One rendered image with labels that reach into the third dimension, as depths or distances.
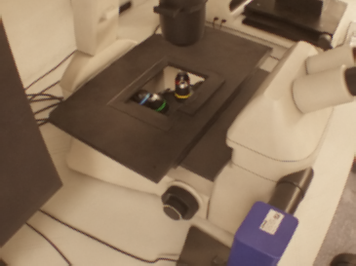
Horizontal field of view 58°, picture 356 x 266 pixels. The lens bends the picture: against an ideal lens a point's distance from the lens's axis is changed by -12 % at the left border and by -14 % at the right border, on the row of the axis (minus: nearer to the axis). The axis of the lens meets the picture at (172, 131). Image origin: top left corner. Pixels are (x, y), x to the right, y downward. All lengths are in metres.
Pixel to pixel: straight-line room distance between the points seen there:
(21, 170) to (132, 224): 0.28
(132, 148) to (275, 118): 0.19
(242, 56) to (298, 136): 0.26
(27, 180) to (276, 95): 0.32
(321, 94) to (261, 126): 0.08
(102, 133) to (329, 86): 0.31
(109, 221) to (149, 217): 0.07
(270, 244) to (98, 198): 0.39
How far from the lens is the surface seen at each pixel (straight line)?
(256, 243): 0.40
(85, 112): 0.56
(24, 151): 0.43
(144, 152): 0.48
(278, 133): 0.43
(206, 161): 0.50
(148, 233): 0.65
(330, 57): 0.49
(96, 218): 0.68
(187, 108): 0.53
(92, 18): 0.62
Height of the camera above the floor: 1.31
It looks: 45 degrees down
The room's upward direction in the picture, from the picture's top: 2 degrees counter-clockwise
